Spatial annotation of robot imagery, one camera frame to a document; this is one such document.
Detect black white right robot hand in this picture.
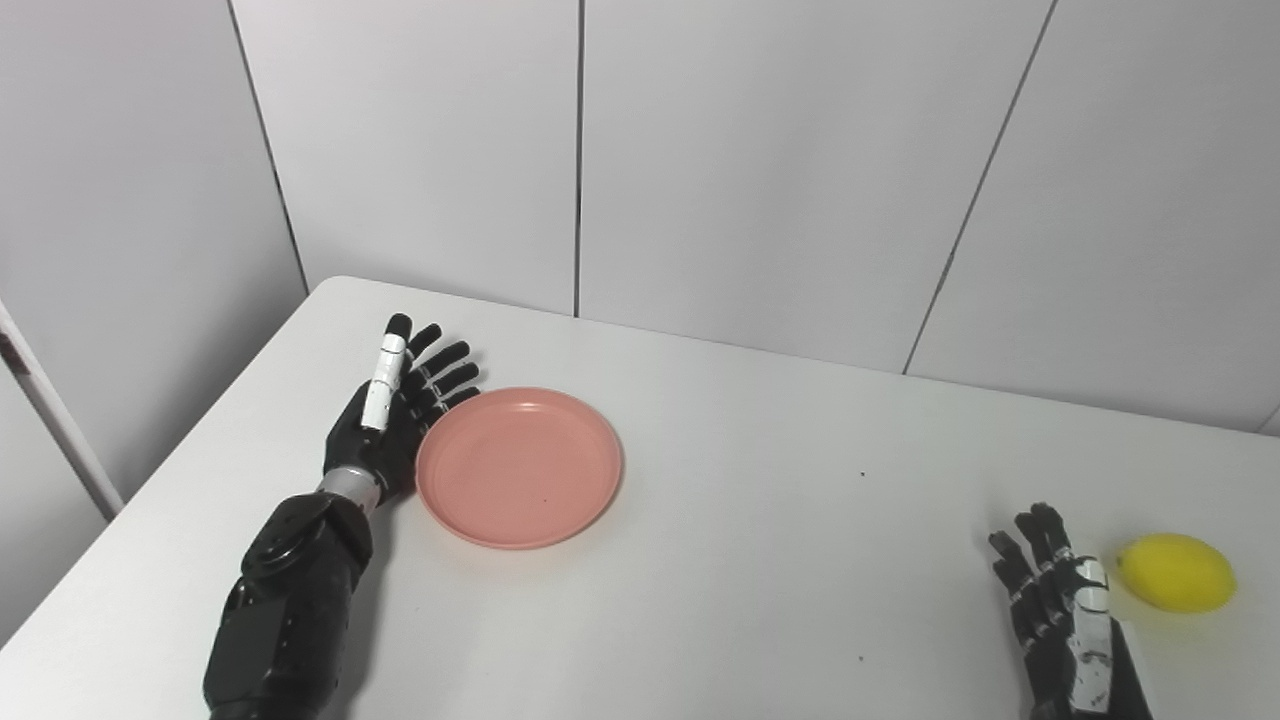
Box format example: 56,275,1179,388
988,502,1156,720

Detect white slanted post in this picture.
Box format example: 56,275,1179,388
0,300,126,523

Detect pink round plate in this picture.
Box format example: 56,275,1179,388
415,387,624,551

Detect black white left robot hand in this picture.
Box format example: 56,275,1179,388
322,313,482,501

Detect yellow lemon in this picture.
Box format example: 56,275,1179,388
1115,533,1238,614

